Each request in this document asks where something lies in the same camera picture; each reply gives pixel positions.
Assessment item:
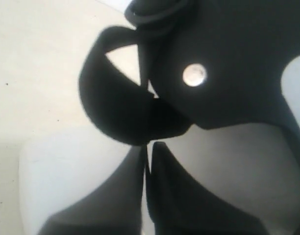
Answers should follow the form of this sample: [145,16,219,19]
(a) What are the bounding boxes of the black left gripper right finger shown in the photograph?
[146,142,268,235]

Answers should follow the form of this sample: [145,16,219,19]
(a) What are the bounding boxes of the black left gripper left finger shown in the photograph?
[39,146,147,235]

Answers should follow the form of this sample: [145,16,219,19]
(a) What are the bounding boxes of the black helmet with tinted visor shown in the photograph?
[79,0,300,165]

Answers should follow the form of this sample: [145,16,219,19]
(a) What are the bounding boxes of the white mannequin head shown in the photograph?
[17,47,300,235]

